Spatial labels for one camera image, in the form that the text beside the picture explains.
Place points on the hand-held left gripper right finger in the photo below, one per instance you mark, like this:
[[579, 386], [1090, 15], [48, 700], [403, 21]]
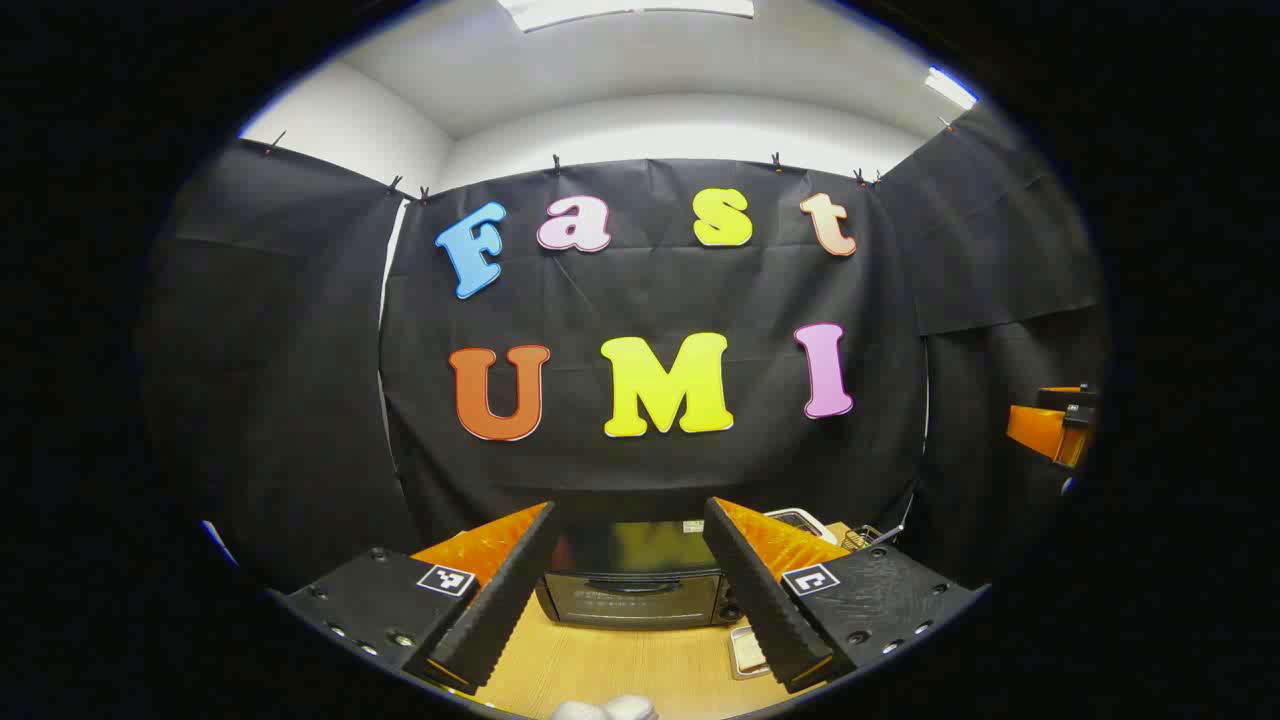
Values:
[[765, 600]]

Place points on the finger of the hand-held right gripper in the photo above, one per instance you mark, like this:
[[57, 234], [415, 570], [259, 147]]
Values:
[[1040, 430]]

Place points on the white rectangular tray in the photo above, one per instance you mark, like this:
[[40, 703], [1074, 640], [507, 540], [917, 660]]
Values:
[[735, 668]]

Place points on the black electric oven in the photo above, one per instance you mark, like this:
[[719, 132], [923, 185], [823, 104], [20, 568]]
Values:
[[630, 600]]

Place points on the black backdrop cloth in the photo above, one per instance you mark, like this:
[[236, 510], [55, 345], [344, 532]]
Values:
[[660, 300]]

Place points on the ceiling light panel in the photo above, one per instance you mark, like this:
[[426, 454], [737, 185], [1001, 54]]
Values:
[[950, 88], [620, 10]]

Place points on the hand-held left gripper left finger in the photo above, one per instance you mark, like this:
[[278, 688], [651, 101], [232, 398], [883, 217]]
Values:
[[500, 600]]

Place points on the white toaster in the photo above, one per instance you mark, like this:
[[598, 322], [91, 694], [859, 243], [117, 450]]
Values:
[[800, 520]]

